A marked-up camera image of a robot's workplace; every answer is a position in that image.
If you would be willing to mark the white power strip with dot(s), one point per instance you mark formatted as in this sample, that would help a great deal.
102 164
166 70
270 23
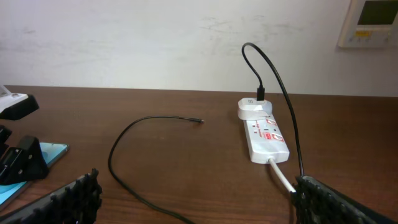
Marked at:
265 141

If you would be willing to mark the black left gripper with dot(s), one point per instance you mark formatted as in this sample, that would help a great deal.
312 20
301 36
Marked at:
23 163

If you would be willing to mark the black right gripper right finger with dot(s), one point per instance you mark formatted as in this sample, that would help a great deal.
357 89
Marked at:
318 203

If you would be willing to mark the blue Galaxy S25 smartphone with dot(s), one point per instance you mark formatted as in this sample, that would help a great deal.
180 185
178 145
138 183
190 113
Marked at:
52 153

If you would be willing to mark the white wall control panel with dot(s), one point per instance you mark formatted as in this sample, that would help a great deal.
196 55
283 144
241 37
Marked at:
369 24

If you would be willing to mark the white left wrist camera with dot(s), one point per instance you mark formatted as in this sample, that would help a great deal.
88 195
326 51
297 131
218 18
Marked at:
15 106

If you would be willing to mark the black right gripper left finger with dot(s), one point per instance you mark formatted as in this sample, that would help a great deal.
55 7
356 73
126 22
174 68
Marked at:
76 202

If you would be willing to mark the white charger adapter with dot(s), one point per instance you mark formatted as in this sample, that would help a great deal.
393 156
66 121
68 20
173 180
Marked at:
251 109

